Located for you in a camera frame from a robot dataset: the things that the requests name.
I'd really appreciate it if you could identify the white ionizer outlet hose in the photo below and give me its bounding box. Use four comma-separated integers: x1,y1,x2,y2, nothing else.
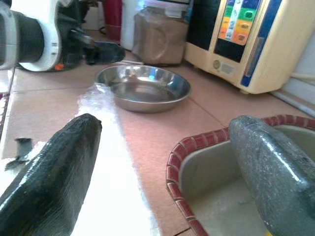
291,71,315,81

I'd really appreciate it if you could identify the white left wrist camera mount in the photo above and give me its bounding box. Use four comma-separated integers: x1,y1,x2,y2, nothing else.
9,0,68,73

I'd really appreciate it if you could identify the steel sink basin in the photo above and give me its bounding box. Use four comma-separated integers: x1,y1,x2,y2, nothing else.
178,124,315,236

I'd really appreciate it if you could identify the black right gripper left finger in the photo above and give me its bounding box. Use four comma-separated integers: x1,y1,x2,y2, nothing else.
0,113,103,236

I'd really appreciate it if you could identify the clear bubble wrap sheet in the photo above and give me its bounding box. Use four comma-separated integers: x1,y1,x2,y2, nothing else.
0,82,162,236

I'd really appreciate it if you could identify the shallow steel dish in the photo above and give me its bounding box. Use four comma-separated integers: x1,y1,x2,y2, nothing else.
94,64,192,114

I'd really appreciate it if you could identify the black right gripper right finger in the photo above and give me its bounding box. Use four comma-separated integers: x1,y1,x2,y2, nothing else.
228,115,315,236

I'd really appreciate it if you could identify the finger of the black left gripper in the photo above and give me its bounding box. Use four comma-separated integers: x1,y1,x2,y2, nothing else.
70,29,96,49
84,41,126,65

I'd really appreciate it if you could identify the jar of brown powder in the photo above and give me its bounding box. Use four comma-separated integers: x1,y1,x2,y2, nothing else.
131,5,189,66

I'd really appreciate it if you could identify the white canister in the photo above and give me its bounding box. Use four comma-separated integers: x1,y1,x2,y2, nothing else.
120,0,148,52

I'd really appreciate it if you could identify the cream water ionizer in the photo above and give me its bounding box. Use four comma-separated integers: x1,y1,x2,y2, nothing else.
184,0,315,95

